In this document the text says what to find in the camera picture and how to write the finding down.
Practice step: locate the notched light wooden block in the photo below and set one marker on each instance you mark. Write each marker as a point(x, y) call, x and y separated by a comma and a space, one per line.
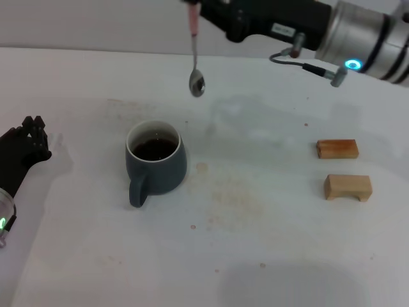
point(346, 185)

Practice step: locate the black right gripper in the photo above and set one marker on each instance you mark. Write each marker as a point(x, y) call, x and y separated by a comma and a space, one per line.
point(255, 19)

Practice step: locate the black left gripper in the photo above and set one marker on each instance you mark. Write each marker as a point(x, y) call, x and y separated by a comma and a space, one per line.
point(14, 163)

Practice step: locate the grey ceramic coffee cup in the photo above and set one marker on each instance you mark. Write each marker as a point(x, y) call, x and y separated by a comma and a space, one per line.
point(159, 172)

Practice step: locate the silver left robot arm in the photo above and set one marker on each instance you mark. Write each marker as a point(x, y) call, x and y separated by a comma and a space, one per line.
point(5, 217)

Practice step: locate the stained flat wooden block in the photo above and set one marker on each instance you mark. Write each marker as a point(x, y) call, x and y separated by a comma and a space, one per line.
point(337, 148)

